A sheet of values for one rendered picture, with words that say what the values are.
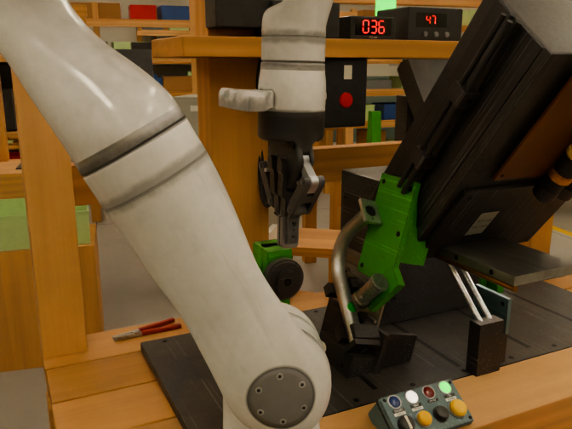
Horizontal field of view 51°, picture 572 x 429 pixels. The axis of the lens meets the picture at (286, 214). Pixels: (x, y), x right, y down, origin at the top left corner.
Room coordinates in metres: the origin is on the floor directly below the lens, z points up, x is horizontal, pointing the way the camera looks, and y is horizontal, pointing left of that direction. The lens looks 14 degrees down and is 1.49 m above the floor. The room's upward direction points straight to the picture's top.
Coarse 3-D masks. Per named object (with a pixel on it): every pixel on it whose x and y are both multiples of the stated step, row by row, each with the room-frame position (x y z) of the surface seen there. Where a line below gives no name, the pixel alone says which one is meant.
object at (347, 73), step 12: (336, 60) 1.34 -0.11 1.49; (348, 60) 1.35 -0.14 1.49; (360, 60) 1.37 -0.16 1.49; (336, 72) 1.34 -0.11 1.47; (348, 72) 1.35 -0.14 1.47; (360, 72) 1.37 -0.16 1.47; (336, 84) 1.34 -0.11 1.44; (348, 84) 1.35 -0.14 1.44; (360, 84) 1.37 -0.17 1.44; (336, 96) 1.34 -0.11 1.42; (348, 96) 1.35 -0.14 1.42; (360, 96) 1.37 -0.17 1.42; (336, 108) 1.34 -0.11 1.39; (348, 108) 1.35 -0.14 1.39; (360, 108) 1.37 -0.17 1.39; (336, 120) 1.34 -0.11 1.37; (348, 120) 1.36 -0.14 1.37; (360, 120) 1.37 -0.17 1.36
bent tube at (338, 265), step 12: (360, 204) 1.17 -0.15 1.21; (372, 204) 1.19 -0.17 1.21; (360, 216) 1.17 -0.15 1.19; (372, 216) 1.16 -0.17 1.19; (348, 228) 1.20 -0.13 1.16; (360, 228) 1.19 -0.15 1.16; (336, 240) 1.22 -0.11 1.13; (348, 240) 1.21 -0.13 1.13; (336, 252) 1.21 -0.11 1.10; (336, 264) 1.20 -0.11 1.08; (336, 276) 1.18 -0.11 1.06; (336, 288) 1.17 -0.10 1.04; (348, 288) 1.17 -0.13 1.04; (348, 300) 1.14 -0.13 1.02; (348, 312) 1.12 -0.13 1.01; (348, 324) 1.10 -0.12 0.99; (348, 336) 1.09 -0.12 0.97
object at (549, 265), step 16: (496, 240) 1.21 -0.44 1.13; (448, 256) 1.14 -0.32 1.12; (464, 256) 1.10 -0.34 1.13; (480, 256) 1.10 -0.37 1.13; (496, 256) 1.10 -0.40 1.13; (512, 256) 1.10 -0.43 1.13; (528, 256) 1.10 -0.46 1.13; (544, 256) 1.10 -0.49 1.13; (480, 272) 1.06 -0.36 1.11; (496, 272) 1.02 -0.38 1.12; (512, 272) 1.00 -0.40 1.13; (528, 272) 1.00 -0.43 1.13; (544, 272) 1.02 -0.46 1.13; (560, 272) 1.03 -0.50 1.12; (512, 288) 0.99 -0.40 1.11
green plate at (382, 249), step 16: (384, 176) 1.20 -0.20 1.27; (384, 192) 1.18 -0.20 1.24; (400, 192) 1.14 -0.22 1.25; (416, 192) 1.11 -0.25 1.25; (384, 208) 1.17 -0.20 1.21; (400, 208) 1.12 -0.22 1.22; (416, 208) 1.12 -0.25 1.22; (384, 224) 1.15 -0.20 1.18; (400, 224) 1.11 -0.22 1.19; (368, 240) 1.18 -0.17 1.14; (384, 240) 1.14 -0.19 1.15; (400, 240) 1.10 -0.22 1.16; (416, 240) 1.12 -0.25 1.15; (368, 256) 1.17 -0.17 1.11; (384, 256) 1.12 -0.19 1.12; (400, 256) 1.09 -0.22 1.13; (416, 256) 1.13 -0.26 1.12; (368, 272) 1.15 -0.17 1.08; (384, 272) 1.11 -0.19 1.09
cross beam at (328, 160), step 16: (352, 144) 1.64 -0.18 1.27; (368, 144) 1.64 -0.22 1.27; (384, 144) 1.64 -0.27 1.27; (320, 160) 1.55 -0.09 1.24; (336, 160) 1.57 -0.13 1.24; (352, 160) 1.59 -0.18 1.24; (368, 160) 1.61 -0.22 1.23; (384, 160) 1.63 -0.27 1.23; (80, 176) 1.29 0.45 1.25; (336, 176) 1.57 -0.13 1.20; (80, 192) 1.29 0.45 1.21
